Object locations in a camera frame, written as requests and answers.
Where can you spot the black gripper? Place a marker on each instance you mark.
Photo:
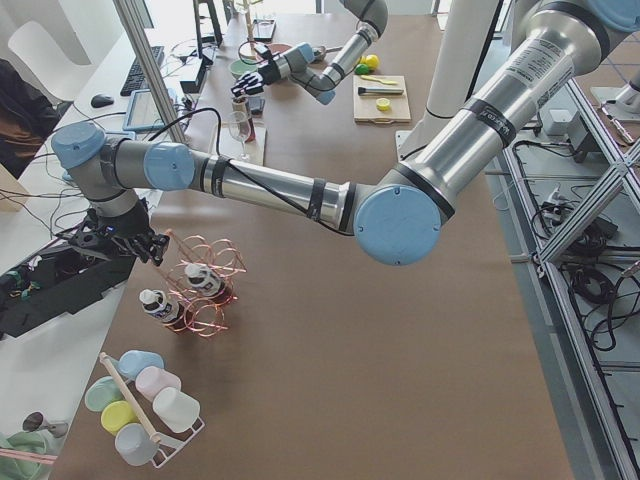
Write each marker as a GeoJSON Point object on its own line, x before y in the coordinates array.
{"type": "Point", "coordinates": [270, 73]}
{"type": "Point", "coordinates": [131, 228]}

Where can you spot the tea bottle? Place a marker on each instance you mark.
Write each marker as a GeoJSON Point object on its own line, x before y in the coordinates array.
{"type": "Point", "coordinates": [164, 308]}
{"type": "Point", "coordinates": [241, 104]}
{"type": "Point", "coordinates": [208, 283]}

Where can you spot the copper wire bottle basket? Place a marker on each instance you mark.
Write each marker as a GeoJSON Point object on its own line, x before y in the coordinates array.
{"type": "Point", "coordinates": [203, 317]}

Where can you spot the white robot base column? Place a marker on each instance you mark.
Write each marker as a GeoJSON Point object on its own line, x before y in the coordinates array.
{"type": "Point", "coordinates": [468, 33]}

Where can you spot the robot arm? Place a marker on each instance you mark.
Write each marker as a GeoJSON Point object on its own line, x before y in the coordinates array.
{"type": "Point", "coordinates": [396, 221]}
{"type": "Point", "coordinates": [293, 63]}

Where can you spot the tea bottle front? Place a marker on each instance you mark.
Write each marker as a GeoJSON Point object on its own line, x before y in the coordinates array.
{"type": "Point", "coordinates": [164, 308]}

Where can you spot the grey folded cloth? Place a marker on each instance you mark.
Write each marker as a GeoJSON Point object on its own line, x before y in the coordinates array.
{"type": "Point", "coordinates": [256, 106]}

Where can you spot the green bowl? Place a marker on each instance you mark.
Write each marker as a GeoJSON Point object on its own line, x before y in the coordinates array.
{"type": "Point", "coordinates": [239, 67]}

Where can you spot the wooden stand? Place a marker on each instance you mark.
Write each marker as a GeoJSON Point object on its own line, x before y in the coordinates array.
{"type": "Point", "coordinates": [247, 49]}

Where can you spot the pink bowl with ice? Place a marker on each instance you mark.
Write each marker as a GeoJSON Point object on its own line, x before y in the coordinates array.
{"type": "Point", "coordinates": [276, 49]}

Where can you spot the wine glass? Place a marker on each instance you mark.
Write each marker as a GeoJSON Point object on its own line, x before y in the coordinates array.
{"type": "Point", "coordinates": [239, 129]}

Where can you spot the black small tray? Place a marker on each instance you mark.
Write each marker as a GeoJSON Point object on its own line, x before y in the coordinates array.
{"type": "Point", "coordinates": [263, 30]}

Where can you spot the metal ice scoop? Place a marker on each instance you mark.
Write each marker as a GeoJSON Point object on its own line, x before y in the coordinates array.
{"type": "Point", "coordinates": [320, 52]}

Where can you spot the black equipment case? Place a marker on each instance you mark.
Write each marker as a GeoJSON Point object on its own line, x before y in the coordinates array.
{"type": "Point", "coordinates": [64, 278]}

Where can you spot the steel muddler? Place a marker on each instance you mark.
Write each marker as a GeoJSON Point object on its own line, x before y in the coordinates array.
{"type": "Point", "coordinates": [375, 91]}

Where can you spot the green lime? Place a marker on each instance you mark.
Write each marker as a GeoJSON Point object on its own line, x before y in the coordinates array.
{"type": "Point", "coordinates": [362, 69]}

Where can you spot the yellow knife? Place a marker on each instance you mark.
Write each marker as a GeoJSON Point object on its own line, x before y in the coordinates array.
{"type": "Point", "coordinates": [379, 80]}

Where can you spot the black keyboard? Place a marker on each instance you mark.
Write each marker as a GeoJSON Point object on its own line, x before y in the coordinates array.
{"type": "Point", "coordinates": [136, 78]}

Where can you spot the blue cup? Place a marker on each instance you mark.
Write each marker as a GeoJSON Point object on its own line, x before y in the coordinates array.
{"type": "Point", "coordinates": [132, 362]}

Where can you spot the wooden cutting board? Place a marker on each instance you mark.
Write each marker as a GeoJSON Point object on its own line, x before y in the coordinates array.
{"type": "Point", "coordinates": [365, 106]}

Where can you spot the half lemon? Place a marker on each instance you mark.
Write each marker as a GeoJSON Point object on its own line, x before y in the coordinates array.
{"type": "Point", "coordinates": [383, 104]}

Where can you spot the pink cup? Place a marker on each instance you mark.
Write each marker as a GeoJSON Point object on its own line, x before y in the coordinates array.
{"type": "Point", "coordinates": [151, 380]}

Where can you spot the green cup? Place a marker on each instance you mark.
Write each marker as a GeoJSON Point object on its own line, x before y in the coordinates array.
{"type": "Point", "coordinates": [102, 393]}

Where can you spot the black computer mouse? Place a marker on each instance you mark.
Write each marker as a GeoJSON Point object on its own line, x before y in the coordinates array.
{"type": "Point", "coordinates": [101, 100]}

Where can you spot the white cup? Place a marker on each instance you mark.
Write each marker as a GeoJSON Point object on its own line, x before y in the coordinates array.
{"type": "Point", "coordinates": [178, 410]}

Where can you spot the yellow cup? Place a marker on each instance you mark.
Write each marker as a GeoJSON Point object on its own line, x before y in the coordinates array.
{"type": "Point", "coordinates": [117, 415]}

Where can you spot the person in black hoodie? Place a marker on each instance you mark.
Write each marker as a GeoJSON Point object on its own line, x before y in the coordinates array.
{"type": "Point", "coordinates": [27, 119]}

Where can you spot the grey-blue cup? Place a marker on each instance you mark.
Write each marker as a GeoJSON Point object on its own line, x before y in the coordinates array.
{"type": "Point", "coordinates": [134, 445]}

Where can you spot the white cup rack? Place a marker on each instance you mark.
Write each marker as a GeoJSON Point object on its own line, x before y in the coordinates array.
{"type": "Point", "coordinates": [169, 444]}

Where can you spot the metal jigger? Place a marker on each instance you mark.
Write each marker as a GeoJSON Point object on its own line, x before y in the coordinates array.
{"type": "Point", "coordinates": [36, 422]}

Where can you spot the aluminium frame post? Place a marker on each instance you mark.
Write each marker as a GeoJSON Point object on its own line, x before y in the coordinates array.
{"type": "Point", "coordinates": [132, 23]}

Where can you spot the aluminium frame rail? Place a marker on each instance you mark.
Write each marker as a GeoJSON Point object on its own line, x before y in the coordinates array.
{"type": "Point", "coordinates": [572, 179]}

